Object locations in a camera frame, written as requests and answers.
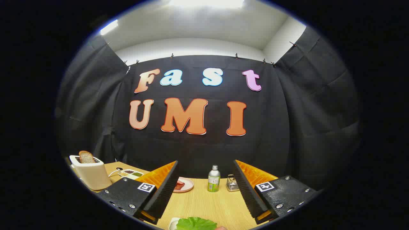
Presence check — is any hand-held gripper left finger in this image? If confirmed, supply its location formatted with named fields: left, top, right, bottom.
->
left=97, top=161, right=179, bottom=225

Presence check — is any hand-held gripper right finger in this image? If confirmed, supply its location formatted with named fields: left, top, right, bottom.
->
left=233, top=160, right=320, bottom=225

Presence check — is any green label metal bottle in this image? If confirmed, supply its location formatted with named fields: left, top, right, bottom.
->
left=207, top=165, right=221, bottom=192

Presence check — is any white toaster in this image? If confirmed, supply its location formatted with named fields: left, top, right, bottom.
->
left=69, top=155, right=112, bottom=191

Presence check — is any brown crust bread slice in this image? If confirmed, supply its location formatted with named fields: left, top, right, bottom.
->
left=79, top=150, right=96, bottom=164

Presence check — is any green lettuce leaf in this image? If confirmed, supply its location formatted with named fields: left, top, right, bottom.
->
left=176, top=217, right=218, bottom=230

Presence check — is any wire metal basket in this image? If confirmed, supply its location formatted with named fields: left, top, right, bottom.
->
left=226, top=174, right=240, bottom=192

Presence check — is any white divided bean dish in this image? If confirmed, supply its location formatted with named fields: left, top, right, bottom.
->
left=118, top=169, right=144, bottom=180

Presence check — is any pink plate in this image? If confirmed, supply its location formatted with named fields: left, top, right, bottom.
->
left=173, top=177, right=194, bottom=193

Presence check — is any large ceiling light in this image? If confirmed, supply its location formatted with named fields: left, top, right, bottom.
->
left=168, top=0, right=245, bottom=8

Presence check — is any black backdrop cloth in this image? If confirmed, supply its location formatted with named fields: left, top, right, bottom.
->
left=56, top=26, right=363, bottom=192

